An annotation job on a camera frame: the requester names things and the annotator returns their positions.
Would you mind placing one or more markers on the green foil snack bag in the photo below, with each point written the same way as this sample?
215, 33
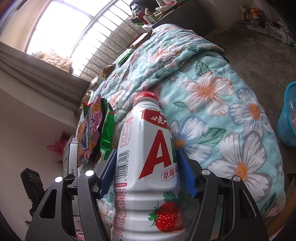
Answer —
107, 130

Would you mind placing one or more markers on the black bag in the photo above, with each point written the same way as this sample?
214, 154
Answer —
151, 5

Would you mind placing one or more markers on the grey curtain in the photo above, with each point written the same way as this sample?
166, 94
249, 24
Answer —
56, 84

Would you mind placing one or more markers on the green snack wrapper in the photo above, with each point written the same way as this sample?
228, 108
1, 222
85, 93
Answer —
124, 56

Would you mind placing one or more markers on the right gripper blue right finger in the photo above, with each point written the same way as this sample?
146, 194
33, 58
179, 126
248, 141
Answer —
186, 172

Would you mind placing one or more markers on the white product box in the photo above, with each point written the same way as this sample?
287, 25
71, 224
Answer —
70, 154

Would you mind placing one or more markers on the wooden stool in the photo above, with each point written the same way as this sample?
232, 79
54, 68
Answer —
276, 223

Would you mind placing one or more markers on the orange noodle snack bag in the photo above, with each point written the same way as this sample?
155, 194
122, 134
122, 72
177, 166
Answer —
88, 133

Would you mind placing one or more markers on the blue plastic waste basket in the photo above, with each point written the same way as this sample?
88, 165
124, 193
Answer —
285, 128

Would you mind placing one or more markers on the crumpled gold wrapper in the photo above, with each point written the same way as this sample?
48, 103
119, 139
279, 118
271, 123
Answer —
108, 70

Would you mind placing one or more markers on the grey cabinet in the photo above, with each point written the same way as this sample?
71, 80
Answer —
202, 17

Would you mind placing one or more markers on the white milk bottle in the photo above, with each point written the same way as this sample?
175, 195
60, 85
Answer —
146, 181

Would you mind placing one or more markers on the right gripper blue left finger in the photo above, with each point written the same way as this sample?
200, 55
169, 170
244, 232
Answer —
106, 173

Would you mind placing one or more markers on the floral teal quilt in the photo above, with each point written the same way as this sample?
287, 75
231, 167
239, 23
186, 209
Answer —
212, 112

